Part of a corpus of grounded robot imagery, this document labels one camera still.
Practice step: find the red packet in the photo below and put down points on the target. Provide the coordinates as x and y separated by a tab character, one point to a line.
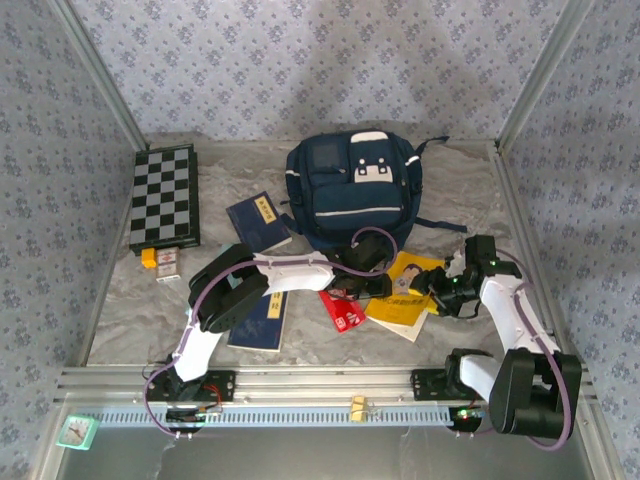
346	316

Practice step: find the navy blue student backpack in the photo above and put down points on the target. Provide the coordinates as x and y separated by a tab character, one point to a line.
350	200

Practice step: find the yellow paperback book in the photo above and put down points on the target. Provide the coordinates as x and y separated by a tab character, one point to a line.
395	312

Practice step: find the blue book with yellow label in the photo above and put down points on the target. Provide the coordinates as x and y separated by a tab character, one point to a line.
255	225
257	327

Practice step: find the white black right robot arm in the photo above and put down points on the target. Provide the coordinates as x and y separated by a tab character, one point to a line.
510	320

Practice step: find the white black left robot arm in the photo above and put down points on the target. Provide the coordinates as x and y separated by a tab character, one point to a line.
295	275

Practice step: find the small circuit board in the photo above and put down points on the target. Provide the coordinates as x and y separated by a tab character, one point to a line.
469	415
192	415

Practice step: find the tan clip block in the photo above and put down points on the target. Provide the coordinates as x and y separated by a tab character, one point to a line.
359	410

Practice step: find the white red card box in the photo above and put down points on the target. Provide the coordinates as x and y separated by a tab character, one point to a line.
168	265

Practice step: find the black grey chessboard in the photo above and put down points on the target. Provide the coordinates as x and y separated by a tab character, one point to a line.
160	200

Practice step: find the small yellow box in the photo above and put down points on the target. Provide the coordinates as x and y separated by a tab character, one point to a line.
148	258

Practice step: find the green square clock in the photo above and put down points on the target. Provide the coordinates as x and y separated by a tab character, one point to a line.
76	433

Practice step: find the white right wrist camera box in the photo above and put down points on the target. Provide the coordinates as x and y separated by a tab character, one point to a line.
456	265

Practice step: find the aluminium side rail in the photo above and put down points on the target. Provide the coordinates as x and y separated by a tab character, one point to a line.
525	225
107	280

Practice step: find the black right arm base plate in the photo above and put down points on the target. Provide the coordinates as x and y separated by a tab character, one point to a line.
425	385

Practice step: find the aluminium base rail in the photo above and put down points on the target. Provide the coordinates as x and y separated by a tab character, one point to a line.
325	385

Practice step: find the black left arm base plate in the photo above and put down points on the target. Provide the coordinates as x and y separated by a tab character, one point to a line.
225	385

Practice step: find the aluminium corner post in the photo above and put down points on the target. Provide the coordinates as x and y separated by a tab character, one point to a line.
545	75
100	75

